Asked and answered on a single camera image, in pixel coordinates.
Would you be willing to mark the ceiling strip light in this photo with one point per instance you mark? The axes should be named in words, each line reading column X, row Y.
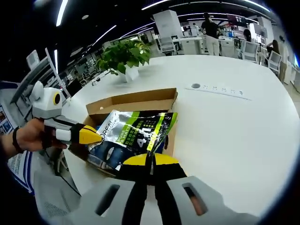
column 61, row 12
column 106, row 31

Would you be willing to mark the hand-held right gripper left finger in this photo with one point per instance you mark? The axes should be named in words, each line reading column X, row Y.
column 134, row 206

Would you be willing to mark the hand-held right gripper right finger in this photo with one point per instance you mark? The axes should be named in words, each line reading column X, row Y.
column 168, row 201

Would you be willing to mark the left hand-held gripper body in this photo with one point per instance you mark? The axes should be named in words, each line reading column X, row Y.
column 47, row 103

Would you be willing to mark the silver green soft pouch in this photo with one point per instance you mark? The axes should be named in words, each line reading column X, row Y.
column 131, row 131

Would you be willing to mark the brown cardboard shoe box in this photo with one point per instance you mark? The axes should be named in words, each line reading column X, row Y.
column 140, row 98

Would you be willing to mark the black wristband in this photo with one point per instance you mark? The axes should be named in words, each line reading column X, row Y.
column 17, row 143

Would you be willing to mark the white table socket panel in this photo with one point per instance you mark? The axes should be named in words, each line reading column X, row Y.
column 220, row 90

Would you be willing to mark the person's left hand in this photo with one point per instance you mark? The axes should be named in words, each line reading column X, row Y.
column 32, row 136

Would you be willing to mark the white office chair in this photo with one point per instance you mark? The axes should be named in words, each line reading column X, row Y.
column 167, row 45
column 250, row 51
column 275, row 61

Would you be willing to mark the blue bordered wall poster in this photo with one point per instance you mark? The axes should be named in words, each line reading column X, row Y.
column 21, row 168

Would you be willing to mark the green plant in white pot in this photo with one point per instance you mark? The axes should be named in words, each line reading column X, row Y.
column 126, row 54

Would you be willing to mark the grey mesh chair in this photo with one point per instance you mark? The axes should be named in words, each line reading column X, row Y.
column 54, row 197

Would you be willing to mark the metal shelf rack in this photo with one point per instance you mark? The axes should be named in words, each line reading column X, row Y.
column 37, row 68

